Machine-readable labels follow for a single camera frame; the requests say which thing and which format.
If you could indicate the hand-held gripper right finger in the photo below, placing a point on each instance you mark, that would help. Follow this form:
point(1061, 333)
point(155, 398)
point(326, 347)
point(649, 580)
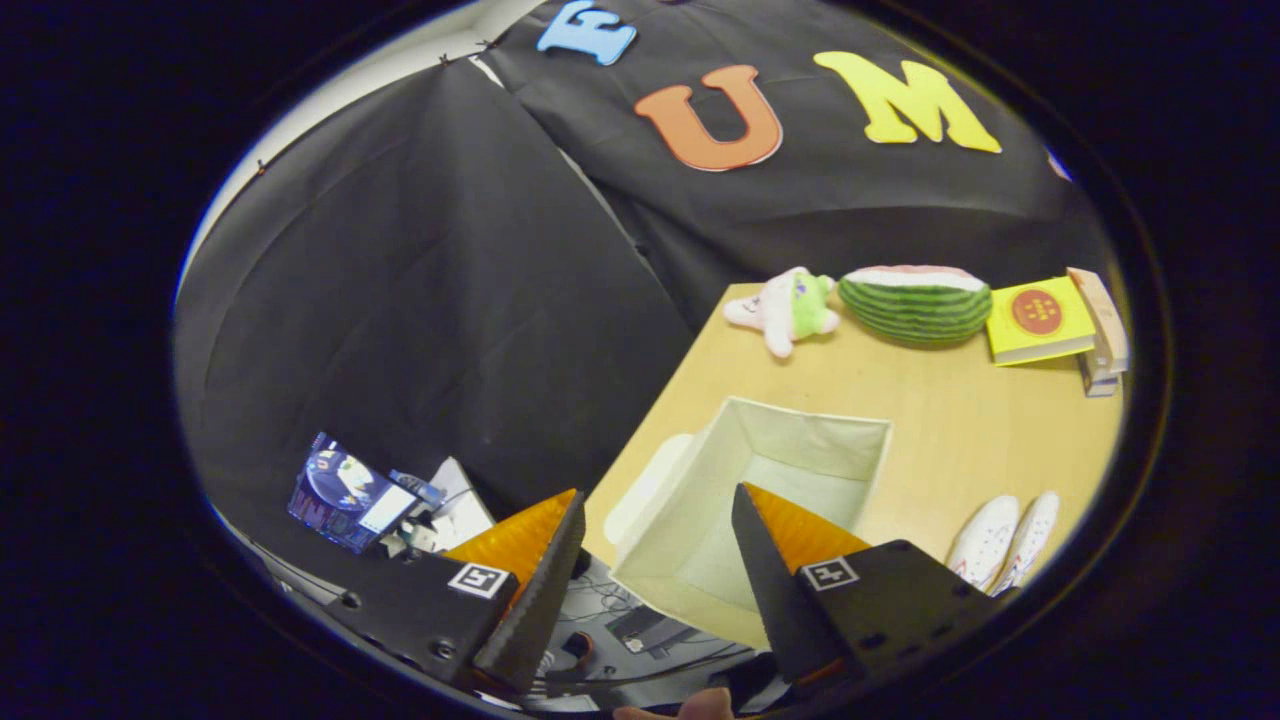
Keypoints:
point(775, 590)

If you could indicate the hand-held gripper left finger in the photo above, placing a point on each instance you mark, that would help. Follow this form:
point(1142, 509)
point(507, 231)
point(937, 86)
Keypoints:
point(540, 600)

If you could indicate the cream fabric storage box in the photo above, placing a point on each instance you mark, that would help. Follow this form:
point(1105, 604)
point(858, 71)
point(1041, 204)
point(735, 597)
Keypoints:
point(690, 510)

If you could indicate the white shoe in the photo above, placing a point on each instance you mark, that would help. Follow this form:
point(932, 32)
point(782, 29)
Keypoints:
point(983, 540)
point(1038, 530)

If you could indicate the white panel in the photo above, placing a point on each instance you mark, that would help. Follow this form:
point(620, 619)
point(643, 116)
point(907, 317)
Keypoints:
point(462, 510)

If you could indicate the blue printed carton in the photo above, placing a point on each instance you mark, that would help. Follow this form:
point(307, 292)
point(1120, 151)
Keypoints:
point(345, 495)

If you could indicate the pink plush toy green hat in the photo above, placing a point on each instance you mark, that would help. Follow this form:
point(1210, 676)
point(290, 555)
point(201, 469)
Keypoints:
point(790, 310)

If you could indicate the watermelon slice plush toy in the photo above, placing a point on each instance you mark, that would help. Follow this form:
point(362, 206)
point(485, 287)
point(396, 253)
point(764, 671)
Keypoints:
point(915, 310)

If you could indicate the yellow book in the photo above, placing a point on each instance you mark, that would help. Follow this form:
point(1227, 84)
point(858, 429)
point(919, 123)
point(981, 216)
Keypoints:
point(1040, 318)

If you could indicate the grey books under beige book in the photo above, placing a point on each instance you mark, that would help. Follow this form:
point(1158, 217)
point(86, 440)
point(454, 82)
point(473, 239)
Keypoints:
point(1097, 378)

